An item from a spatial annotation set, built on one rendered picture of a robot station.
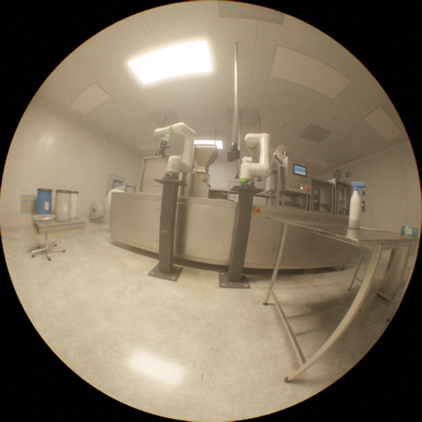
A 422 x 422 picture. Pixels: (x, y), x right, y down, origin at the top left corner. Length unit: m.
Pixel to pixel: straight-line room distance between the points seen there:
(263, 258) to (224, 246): 0.46
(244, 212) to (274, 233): 0.47
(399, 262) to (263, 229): 1.72
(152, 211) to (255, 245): 1.22
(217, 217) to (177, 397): 1.43
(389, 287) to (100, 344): 2.35
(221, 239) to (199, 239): 0.24
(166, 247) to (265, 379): 1.25
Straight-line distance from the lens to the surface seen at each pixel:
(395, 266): 1.91
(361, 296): 0.47
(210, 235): 1.41
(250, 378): 0.80
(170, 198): 1.22
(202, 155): 1.78
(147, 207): 1.66
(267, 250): 1.51
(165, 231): 1.25
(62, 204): 3.15
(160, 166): 1.87
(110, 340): 0.90
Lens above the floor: 0.73
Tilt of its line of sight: 2 degrees down
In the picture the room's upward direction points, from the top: 6 degrees clockwise
